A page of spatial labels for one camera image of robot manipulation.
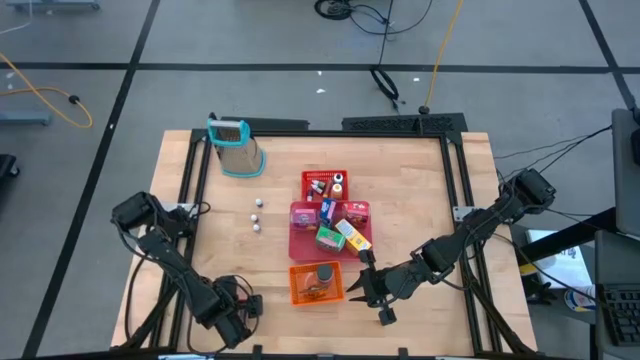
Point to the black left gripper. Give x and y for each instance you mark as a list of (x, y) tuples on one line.
[(230, 302)]

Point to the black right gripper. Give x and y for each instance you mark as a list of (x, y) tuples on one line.
[(395, 282)]

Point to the yellow mini cereal box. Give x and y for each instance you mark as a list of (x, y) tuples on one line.
[(354, 237)]

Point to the green mini cereal box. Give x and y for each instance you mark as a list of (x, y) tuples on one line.
[(330, 239)]

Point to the blue frosted flakes box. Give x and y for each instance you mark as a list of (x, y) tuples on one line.
[(328, 212)]

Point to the purple raisin bran box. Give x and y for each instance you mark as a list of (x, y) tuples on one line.
[(305, 219)]

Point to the small dark dropper bottle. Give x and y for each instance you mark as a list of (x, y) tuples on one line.
[(320, 190), (310, 195)]

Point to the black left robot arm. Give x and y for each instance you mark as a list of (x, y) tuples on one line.
[(170, 260)]

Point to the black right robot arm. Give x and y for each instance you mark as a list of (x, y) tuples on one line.
[(480, 222)]

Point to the orange slotted plastic basket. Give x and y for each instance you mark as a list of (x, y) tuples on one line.
[(300, 295)]

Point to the pink plastic bin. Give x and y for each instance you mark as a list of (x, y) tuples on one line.
[(305, 247)]

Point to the small red slotted basket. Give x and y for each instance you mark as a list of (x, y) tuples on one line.
[(320, 176)]

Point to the black perforated panel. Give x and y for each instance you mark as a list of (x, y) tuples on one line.
[(400, 123)]

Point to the flat black box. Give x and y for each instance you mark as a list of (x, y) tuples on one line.
[(265, 123)]

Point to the white paper sheet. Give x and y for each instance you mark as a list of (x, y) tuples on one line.
[(565, 265)]

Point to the black keyboard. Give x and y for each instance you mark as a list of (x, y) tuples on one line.
[(622, 315)]

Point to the grey cart base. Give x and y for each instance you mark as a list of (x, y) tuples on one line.
[(25, 118)]

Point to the silver metal bracket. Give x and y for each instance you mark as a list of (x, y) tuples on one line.
[(460, 214)]

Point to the black aluminium table frame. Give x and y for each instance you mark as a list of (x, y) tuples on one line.
[(380, 134)]

